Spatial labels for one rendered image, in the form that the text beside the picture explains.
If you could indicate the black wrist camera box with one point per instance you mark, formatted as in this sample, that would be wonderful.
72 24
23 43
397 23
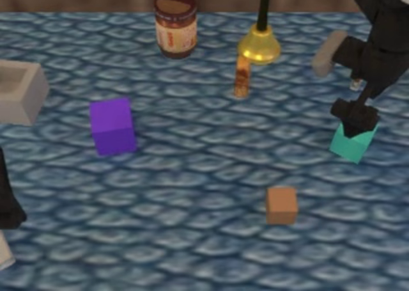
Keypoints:
350 54

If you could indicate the small orange bottle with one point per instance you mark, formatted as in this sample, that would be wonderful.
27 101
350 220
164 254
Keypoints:
242 78

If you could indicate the teal cube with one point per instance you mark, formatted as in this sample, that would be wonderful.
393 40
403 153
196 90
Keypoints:
350 147

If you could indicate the small brown cube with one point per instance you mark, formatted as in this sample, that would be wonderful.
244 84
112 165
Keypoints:
281 206

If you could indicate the purple cube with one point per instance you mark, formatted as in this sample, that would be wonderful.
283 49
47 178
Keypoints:
112 128

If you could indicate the jar with brown lid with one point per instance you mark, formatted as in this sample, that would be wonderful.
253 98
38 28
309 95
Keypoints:
175 28

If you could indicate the gray open box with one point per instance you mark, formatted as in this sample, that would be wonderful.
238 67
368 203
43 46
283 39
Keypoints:
22 92

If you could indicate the small clear bottle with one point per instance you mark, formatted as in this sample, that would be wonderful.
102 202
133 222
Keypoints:
356 83

